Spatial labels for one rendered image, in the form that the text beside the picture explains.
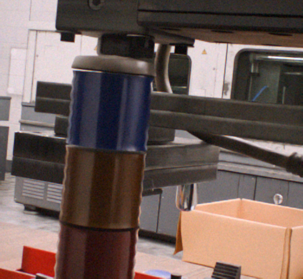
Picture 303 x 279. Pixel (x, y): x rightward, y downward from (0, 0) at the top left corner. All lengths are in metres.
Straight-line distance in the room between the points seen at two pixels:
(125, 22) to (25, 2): 8.96
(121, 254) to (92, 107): 0.07
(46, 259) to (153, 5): 0.53
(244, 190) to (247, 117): 4.99
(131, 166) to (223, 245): 2.67
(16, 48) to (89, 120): 9.23
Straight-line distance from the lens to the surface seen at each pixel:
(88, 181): 0.34
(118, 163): 0.34
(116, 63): 0.33
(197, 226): 3.06
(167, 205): 5.86
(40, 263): 1.03
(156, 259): 1.30
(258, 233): 2.93
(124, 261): 0.35
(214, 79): 5.68
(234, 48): 5.57
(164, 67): 0.72
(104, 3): 0.61
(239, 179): 5.55
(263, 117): 0.54
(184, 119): 0.57
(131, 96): 0.33
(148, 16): 0.56
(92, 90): 0.34
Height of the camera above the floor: 1.18
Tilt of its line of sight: 3 degrees down
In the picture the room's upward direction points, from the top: 6 degrees clockwise
